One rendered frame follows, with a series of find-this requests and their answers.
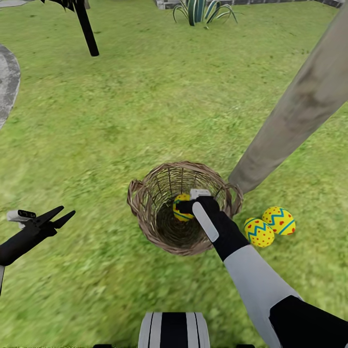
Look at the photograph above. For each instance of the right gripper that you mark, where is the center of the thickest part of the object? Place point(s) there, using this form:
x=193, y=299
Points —
x=185, y=206

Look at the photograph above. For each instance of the easter egg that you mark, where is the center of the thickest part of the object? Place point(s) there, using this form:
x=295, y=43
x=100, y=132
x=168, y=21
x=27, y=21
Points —
x=179, y=217
x=258, y=232
x=280, y=221

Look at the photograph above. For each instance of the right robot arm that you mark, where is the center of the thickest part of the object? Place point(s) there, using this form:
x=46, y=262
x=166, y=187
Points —
x=278, y=312

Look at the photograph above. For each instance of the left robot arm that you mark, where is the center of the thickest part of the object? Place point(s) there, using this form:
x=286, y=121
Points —
x=35, y=230

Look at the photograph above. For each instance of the wicker basket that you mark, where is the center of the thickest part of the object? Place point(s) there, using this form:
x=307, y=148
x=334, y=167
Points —
x=149, y=214

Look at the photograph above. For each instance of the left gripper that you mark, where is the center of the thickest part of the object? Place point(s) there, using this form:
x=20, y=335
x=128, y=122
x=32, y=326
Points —
x=37, y=230

